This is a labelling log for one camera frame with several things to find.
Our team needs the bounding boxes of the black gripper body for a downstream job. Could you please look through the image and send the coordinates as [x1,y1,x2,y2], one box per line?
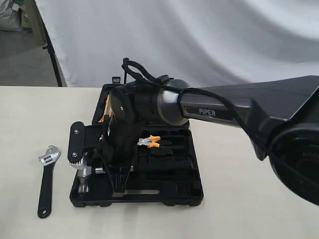
[106,119,145,174]

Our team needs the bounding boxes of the black grip claw hammer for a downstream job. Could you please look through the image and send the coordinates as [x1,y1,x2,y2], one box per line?
[76,151,195,195]

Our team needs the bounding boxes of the black handled adjustable wrench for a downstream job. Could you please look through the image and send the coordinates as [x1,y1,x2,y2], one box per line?
[37,145,61,219]

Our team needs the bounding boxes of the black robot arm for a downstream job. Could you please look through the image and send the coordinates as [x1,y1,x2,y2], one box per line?
[107,75,319,205]

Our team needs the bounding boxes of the black plastic tool case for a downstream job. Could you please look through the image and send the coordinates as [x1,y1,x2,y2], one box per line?
[67,77,204,207]

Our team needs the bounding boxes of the yellow utility knife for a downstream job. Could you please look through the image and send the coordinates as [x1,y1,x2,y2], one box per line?
[98,96,112,122]

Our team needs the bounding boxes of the black backdrop stand pole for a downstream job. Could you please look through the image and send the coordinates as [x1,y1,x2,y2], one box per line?
[35,2,63,87]

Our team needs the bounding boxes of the white backdrop cloth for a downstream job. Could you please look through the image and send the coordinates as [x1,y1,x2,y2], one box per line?
[36,0,319,87]

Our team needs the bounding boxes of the white sack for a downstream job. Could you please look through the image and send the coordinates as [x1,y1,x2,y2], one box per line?
[0,0,24,31]

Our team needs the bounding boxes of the orange handled pliers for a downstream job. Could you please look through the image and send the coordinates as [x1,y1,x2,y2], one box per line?
[137,135,161,148]

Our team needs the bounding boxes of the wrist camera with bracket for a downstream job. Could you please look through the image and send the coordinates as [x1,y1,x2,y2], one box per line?
[67,121,107,167]

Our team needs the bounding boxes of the black camera cable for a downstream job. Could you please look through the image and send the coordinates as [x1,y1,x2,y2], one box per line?
[98,57,319,190]

